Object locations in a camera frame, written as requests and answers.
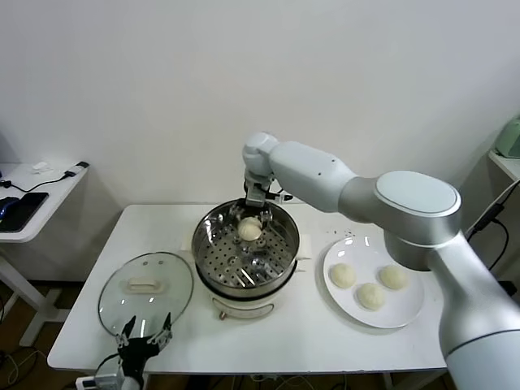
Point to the white steamed baozi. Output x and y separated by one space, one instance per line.
343 275
393 277
370 295
249 228

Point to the black power adapter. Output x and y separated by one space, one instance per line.
489 215

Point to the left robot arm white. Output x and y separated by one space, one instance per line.
109 375

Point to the mint green appliance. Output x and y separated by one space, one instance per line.
510 140

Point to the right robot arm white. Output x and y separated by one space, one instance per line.
406 203

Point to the white side table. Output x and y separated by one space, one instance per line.
57 199

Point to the blue computer mouse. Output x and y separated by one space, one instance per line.
6 207

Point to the small white object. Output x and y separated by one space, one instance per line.
39 167

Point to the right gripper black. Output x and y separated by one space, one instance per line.
258 191

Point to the steel steamer basket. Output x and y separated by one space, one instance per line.
227 260

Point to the black white charger plug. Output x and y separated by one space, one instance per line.
79 166

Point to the white electric cooking pot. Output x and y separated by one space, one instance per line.
243 308

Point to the white shelf table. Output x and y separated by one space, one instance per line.
508 164

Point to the white round plate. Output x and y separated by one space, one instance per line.
390 315

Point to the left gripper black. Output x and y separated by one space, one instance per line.
136 353

